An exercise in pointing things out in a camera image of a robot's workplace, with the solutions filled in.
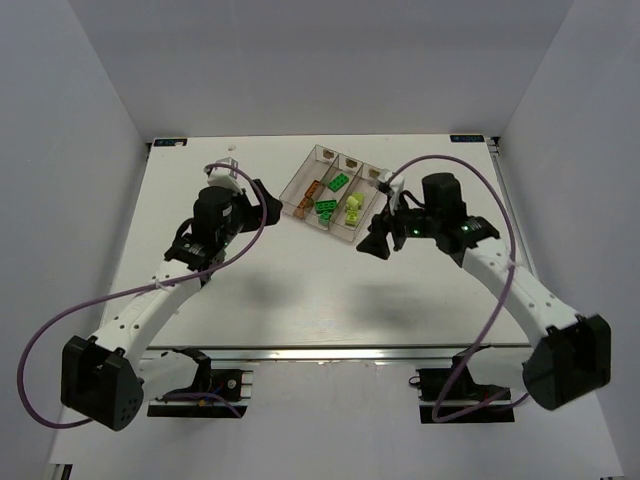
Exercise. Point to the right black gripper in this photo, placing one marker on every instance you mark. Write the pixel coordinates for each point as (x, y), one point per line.
(392, 230)

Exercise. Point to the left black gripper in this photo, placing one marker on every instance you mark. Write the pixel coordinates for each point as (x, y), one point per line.
(256, 209)

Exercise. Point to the orange lego brick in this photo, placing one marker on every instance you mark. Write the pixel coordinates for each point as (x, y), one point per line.
(303, 208)

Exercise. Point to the small lime lego brick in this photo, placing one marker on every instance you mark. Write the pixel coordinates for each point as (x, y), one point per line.
(351, 218)

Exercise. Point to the lime sloped lego brick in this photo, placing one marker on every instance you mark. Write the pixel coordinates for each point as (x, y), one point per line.
(354, 202)

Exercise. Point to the small green lego cube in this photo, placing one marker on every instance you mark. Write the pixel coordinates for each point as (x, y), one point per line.
(324, 217)

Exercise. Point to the green two-by-three lego brick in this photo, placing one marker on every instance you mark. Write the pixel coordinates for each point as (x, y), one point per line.
(322, 206)

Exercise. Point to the green lego plate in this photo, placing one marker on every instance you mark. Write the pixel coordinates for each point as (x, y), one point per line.
(338, 182)

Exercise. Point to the brown lego plate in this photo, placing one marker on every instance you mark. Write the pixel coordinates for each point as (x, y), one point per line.
(312, 188)

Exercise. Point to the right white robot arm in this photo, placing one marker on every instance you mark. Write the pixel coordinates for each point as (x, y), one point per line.
(569, 354)

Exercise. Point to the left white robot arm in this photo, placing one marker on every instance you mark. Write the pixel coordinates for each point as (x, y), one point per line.
(105, 376)

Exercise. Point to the clear left bin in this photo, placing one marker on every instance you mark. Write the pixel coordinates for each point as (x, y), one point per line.
(300, 172)

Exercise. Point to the clear right bin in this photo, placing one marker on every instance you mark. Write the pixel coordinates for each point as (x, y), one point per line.
(370, 190)

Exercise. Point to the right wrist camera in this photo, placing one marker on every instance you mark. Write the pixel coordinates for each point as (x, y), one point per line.
(391, 184)

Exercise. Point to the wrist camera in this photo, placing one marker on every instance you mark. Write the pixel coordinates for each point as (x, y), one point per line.
(225, 176)
(391, 184)

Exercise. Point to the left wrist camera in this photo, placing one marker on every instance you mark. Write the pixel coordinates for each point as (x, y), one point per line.
(225, 176)

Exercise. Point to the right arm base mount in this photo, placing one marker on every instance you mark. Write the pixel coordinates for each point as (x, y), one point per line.
(465, 392)

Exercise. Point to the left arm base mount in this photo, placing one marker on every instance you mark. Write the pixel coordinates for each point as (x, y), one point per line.
(186, 383)

